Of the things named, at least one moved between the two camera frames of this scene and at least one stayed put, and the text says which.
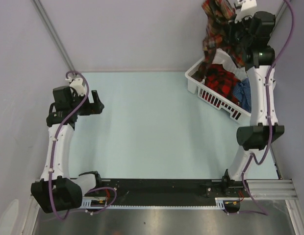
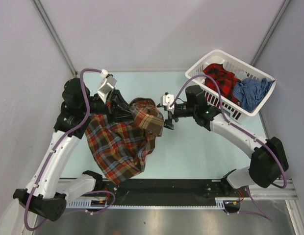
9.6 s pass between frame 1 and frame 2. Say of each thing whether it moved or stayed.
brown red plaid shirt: moved
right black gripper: moved
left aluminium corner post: stayed
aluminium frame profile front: stayed
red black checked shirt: stayed
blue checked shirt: stayed
